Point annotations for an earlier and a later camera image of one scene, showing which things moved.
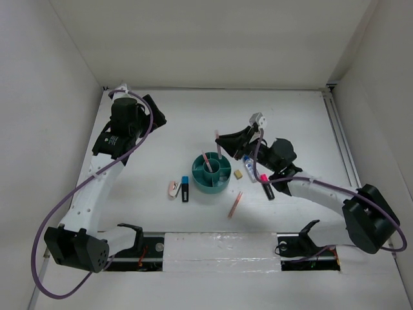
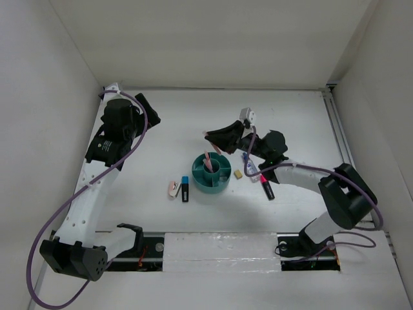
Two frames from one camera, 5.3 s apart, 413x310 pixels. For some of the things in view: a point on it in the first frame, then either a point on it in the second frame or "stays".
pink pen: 235,205 -> 216,148
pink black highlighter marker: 266,186 stays
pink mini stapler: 173,190 stays
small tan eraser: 238,174 stays
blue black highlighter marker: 185,188 stays
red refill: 217,136 -> 208,162
